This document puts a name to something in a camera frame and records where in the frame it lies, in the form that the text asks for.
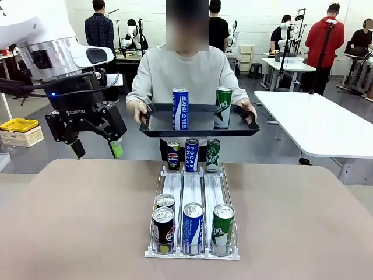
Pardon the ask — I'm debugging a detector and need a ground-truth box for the green Chilsung cider can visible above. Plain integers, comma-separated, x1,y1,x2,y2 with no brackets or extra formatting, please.
214,86,233,130
205,138,221,173
210,203,235,257

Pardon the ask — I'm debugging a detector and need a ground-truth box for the black stool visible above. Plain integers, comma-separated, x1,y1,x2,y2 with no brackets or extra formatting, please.
248,62,263,79

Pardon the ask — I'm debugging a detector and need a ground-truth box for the person in black clothes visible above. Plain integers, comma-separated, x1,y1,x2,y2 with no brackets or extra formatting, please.
209,0,231,53

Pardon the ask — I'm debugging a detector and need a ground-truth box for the man in plaid shirt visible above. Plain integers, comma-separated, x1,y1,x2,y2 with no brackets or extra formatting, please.
84,0,120,103

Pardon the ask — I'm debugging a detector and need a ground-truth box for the black serving tray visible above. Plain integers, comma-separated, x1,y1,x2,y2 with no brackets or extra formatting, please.
138,102,261,138

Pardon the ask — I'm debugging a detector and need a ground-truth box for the white plastic crate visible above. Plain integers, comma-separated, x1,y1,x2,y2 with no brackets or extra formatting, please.
0,125,45,148

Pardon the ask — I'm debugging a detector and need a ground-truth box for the black Pepsi can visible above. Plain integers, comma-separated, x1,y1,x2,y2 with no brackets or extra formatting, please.
152,206,176,254
155,193,176,212
166,141,181,172

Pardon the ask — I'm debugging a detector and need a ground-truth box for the person's left hand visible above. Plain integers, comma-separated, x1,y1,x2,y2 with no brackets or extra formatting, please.
238,99,258,125

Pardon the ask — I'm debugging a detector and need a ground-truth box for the white background desk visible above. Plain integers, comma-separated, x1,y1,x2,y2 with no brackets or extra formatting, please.
261,57,317,91

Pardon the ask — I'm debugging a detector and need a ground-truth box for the person in black t-shirt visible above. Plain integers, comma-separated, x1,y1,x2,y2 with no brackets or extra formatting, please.
270,14,293,53

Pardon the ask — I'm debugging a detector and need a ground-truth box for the black floor tripod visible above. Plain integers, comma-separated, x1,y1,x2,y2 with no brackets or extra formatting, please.
13,94,44,106

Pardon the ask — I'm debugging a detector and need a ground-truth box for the person's right forearm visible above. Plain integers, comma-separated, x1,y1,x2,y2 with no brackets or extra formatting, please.
125,87,149,107

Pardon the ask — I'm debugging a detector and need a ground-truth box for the tall black camera tripod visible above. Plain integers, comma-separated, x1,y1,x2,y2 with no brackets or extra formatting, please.
308,19,339,95

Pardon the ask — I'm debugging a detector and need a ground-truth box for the person's right hand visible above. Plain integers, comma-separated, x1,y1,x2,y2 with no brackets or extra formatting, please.
133,101,154,125

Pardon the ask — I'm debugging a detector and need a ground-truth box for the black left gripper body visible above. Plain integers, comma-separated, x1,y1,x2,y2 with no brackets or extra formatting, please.
46,74,104,129

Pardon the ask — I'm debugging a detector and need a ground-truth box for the person's left forearm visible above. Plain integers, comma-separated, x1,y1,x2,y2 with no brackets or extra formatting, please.
230,86,251,106

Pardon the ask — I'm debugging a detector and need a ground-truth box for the thin black cable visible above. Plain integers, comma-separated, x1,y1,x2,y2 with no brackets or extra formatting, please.
30,72,121,97

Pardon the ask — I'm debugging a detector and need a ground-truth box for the white drawer cabinet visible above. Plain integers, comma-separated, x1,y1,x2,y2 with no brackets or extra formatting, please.
238,44,256,72

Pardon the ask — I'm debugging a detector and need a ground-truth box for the person in red hoodie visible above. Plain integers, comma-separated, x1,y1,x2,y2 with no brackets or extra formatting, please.
305,2,346,96

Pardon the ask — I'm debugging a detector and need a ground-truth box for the large white table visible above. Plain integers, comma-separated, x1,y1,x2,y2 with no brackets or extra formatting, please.
252,90,373,185

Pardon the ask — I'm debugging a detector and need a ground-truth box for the yellow plastic crate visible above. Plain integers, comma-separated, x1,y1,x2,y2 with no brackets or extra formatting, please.
0,118,40,132

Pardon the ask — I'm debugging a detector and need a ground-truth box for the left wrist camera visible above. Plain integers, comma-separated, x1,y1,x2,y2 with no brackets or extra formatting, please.
94,67,124,88

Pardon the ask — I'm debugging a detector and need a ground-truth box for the black braided cable sleeve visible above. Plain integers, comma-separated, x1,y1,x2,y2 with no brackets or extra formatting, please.
0,76,49,96

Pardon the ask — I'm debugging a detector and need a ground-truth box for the white can dispenser rack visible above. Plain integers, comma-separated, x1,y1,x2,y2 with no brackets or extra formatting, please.
144,162,241,260

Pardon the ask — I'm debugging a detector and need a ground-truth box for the person in grey sweater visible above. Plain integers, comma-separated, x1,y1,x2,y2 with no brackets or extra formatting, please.
125,0,258,170

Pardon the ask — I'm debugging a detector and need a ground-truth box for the seated person in black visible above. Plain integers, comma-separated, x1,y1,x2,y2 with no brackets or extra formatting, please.
348,19,373,58

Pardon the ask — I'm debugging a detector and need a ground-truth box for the blue Pocari Sweat can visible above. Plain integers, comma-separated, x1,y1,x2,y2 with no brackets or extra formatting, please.
171,87,190,131
182,202,205,256
185,138,200,173

